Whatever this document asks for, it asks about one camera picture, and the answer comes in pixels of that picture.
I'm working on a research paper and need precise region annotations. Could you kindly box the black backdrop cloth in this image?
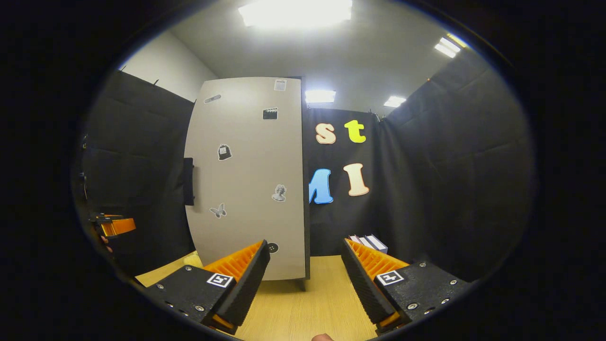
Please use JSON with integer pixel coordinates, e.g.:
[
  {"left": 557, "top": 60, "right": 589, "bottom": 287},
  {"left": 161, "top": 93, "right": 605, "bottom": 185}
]
[{"left": 71, "top": 47, "right": 538, "bottom": 285}]

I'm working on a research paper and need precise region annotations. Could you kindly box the double ceiling light panel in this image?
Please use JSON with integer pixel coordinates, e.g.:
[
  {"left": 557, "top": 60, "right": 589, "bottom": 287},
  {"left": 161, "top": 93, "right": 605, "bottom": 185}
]
[{"left": 434, "top": 33, "right": 469, "bottom": 59}]

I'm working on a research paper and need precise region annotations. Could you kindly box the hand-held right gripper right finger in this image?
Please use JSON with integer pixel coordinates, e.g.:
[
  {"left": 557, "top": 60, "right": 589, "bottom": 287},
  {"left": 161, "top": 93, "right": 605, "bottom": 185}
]
[{"left": 341, "top": 238, "right": 474, "bottom": 333}]

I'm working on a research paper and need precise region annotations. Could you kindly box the large ceiling light panel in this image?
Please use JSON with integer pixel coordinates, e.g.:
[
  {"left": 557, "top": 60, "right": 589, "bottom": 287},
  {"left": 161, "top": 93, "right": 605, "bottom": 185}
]
[{"left": 238, "top": 0, "right": 353, "bottom": 30}]

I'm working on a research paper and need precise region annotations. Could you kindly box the black door handle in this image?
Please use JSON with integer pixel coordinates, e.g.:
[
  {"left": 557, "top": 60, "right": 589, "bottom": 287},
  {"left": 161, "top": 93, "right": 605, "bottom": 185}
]
[{"left": 183, "top": 158, "right": 195, "bottom": 206}]

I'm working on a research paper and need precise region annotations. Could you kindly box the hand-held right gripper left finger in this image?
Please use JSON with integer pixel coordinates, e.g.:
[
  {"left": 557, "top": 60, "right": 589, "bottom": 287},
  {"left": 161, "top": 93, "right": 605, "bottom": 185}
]
[{"left": 142, "top": 239, "right": 271, "bottom": 334}]

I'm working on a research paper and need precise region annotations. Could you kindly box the grey cabinet door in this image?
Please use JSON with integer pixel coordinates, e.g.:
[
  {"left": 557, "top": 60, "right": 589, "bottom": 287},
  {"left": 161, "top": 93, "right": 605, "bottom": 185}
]
[{"left": 184, "top": 77, "right": 304, "bottom": 281}]

